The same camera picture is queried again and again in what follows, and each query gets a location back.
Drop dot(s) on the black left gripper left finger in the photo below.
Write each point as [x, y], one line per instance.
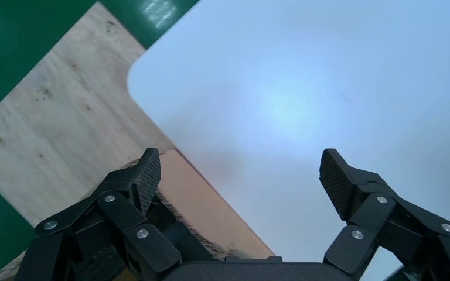
[112, 209]

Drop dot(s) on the light plywood board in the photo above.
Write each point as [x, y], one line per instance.
[66, 128]

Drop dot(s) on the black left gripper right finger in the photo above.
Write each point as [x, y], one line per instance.
[372, 209]

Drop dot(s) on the large open cardboard box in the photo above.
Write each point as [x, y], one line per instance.
[201, 209]

